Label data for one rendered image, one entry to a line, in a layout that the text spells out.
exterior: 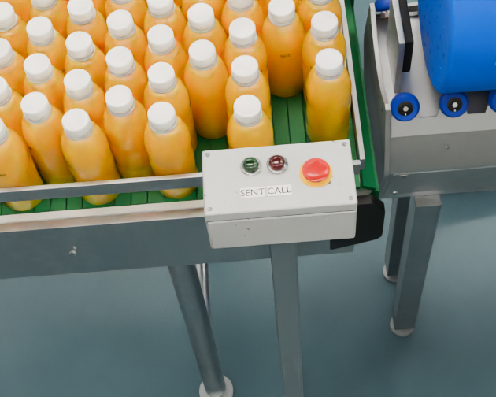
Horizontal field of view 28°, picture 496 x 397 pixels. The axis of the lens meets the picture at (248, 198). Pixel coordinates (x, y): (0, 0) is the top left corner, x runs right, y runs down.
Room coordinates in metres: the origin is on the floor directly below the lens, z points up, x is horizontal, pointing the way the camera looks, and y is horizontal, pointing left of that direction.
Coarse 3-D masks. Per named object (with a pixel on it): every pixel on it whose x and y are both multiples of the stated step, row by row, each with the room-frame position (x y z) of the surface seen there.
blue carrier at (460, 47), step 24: (432, 0) 0.94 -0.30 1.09; (456, 0) 0.85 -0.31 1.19; (480, 0) 0.85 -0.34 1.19; (432, 24) 0.92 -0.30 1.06; (456, 24) 0.83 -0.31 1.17; (480, 24) 0.83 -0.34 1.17; (432, 48) 0.90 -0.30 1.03; (456, 48) 0.81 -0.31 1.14; (480, 48) 0.81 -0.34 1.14; (432, 72) 0.88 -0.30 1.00; (456, 72) 0.81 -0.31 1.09; (480, 72) 0.80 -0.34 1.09
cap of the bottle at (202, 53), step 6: (198, 42) 0.92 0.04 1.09; (204, 42) 0.92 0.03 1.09; (210, 42) 0.92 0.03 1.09; (192, 48) 0.91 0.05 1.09; (198, 48) 0.91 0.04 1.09; (204, 48) 0.91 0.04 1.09; (210, 48) 0.91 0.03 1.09; (192, 54) 0.90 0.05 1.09; (198, 54) 0.90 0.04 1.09; (204, 54) 0.90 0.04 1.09; (210, 54) 0.90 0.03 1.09; (192, 60) 0.89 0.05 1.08; (198, 60) 0.89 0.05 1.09; (204, 60) 0.89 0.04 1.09; (210, 60) 0.89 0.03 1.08; (198, 66) 0.89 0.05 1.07; (204, 66) 0.89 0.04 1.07
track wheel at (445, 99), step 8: (440, 96) 0.86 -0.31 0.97; (448, 96) 0.85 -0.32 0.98; (456, 96) 0.85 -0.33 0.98; (464, 96) 0.84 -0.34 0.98; (440, 104) 0.84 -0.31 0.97; (448, 104) 0.84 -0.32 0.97; (456, 104) 0.84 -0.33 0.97; (464, 104) 0.84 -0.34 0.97; (448, 112) 0.83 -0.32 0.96; (456, 112) 0.83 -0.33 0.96; (464, 112) 0.83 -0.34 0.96
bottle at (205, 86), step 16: (192, 64) 0.90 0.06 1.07; (224, 64) 0.91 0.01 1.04; (192, 80) 0.89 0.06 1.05; (208, 80) 0.88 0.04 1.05; (224, 80) 0.89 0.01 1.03; (192, 96) 0.88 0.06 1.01; (208, 96) 0.87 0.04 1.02; (224, 96) 0.88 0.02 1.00; (192, 112) 0.89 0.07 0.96; (208, 112) 0.87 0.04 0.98; (224, 112) 0.88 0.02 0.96; (208, 128) 0.87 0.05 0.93; (224, 128) 0.88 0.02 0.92
